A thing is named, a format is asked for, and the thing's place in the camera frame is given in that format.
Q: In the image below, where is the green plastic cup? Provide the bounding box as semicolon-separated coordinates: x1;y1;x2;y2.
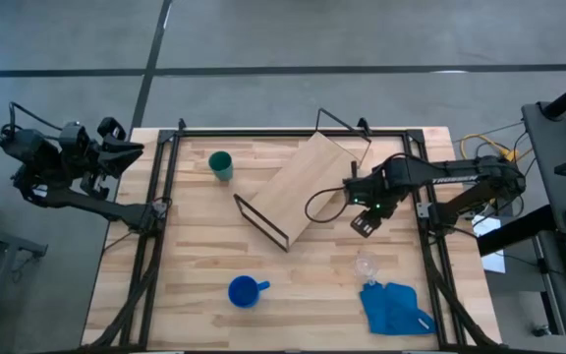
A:
207;150;235;183

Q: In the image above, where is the dark grey desk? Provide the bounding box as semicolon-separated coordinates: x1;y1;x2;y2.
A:
521;100;566;354

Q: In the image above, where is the blue mug with handle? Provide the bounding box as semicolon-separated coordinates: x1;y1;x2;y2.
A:
227;274;271;310

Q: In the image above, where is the wooden shelf with black frame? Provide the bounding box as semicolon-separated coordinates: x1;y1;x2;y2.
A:
232;107;373;254

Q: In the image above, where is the white paper sheet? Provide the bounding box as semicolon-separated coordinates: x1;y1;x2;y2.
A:
472;214;507;274

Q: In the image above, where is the black table frame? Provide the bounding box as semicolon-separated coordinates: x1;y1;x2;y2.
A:
85;117;498;351

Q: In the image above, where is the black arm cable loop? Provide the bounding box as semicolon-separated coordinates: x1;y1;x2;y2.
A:
304;185;358;225

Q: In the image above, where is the clear glass cup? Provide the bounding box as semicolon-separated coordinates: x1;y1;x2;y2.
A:
353;251;380;286

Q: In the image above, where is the blue cloth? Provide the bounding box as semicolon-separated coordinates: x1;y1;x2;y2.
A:
359;281;438;336

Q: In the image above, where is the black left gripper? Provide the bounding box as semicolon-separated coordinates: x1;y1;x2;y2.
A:
59;116;145;201

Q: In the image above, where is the yellow cable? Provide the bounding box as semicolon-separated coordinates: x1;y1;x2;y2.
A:
459;133;521;163

